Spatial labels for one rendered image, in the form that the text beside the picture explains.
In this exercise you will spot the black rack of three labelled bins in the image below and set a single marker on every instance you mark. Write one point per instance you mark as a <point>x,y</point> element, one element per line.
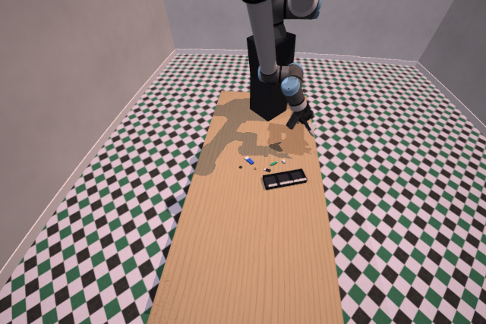
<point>284,179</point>

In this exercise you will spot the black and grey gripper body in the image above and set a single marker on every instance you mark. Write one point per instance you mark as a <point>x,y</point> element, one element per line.
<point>306,114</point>

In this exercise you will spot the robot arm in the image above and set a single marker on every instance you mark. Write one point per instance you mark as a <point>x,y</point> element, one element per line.
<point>263,14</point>

